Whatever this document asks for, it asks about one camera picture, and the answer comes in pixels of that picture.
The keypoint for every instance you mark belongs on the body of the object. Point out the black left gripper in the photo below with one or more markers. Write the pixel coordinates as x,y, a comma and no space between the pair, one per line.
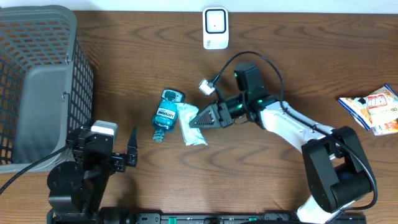
117,165

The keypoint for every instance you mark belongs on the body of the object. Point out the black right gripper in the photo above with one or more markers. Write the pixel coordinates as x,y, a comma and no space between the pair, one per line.
215,112

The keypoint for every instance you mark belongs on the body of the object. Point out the teal wet wipes pack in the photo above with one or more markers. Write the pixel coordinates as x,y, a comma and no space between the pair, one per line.
191,136

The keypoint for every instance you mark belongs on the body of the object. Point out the blue Listerine mouthwash bottle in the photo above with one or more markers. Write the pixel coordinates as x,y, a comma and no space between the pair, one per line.
165,117

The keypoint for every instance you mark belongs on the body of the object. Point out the yellow snack bag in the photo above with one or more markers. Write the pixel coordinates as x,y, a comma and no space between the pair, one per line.
376,112

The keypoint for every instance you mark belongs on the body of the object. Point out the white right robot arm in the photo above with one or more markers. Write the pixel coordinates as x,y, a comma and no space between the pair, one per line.
337,169

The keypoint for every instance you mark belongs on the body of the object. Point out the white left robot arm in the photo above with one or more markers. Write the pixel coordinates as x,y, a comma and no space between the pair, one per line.
77,187

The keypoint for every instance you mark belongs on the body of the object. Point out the white barcode scanner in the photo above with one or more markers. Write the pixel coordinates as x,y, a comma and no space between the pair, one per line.
215,28

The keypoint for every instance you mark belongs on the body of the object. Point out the grey plastic shopping basket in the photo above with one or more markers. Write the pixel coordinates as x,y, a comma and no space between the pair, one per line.
46,86

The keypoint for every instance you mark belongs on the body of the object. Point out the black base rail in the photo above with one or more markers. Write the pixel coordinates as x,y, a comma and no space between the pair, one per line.
217,218

